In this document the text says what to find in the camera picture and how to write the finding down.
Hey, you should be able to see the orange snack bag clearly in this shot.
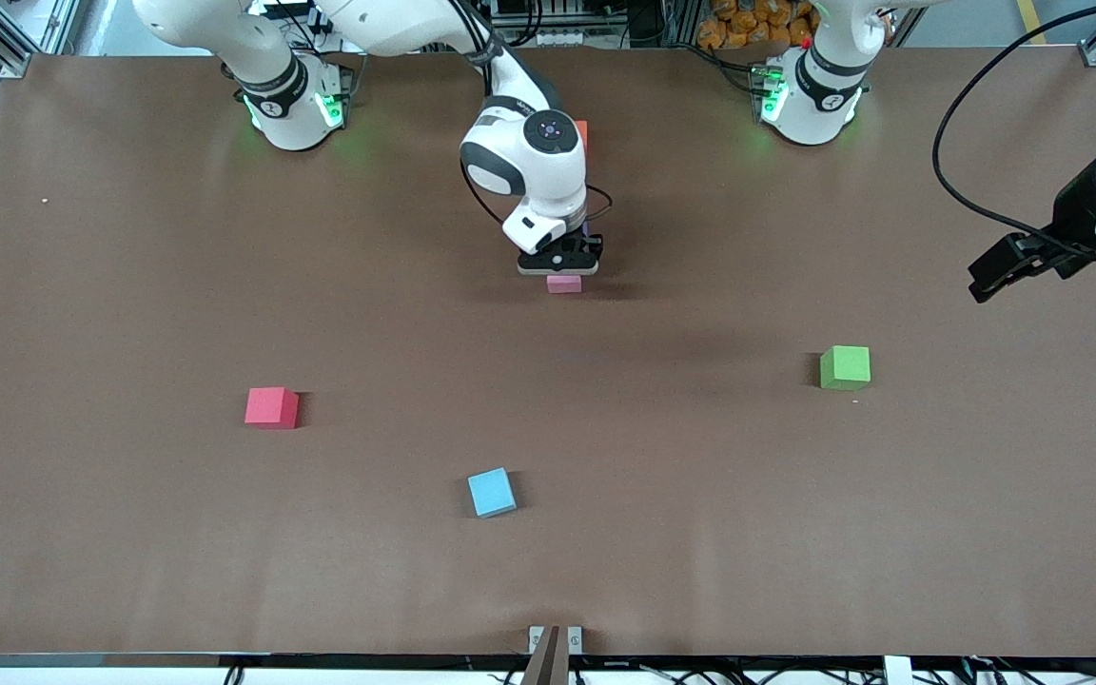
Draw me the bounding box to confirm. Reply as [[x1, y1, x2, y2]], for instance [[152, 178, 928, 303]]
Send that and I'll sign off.
[[697, 0, 817, 50]]

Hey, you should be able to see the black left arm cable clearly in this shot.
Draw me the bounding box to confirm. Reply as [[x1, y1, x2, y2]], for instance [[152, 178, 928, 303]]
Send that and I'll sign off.
[[931, 0, 1096, 263]]

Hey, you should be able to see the blue foam block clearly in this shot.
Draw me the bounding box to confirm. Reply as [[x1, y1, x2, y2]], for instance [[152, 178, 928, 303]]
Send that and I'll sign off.
[[467, 466, 519, 519]]

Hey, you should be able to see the silver metal bracket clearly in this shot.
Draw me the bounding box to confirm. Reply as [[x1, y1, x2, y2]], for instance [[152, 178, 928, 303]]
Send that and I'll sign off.
[[529, 625, 584, 656]]

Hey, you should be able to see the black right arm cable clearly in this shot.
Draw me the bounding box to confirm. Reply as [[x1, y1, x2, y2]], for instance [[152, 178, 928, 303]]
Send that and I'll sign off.
[[459, 157, 614, 227]]

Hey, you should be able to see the green foam block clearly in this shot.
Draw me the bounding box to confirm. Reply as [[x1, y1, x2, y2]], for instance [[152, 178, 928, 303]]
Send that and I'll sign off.
[[819, 344, 872, 391]]

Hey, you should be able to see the grey equipment rack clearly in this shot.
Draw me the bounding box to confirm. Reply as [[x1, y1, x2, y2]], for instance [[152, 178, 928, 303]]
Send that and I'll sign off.
[[491, 0, 597, 49]]

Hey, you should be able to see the red foam block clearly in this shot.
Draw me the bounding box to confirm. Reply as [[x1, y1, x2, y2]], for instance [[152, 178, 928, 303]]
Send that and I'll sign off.
[[245, 386, 301, 430]]

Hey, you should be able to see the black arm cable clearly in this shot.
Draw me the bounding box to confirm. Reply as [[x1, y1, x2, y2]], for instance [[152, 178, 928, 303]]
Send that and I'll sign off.
[[459, 157, 614, 227], [931, 0, 1096, 263]]

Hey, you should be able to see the brown post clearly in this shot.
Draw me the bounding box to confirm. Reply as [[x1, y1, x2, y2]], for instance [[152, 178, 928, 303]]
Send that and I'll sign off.
[[521, 625, 570, 685]]

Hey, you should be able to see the white power strip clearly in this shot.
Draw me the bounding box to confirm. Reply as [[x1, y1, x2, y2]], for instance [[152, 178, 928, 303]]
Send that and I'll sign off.
[[313, 3, 376, 31]]

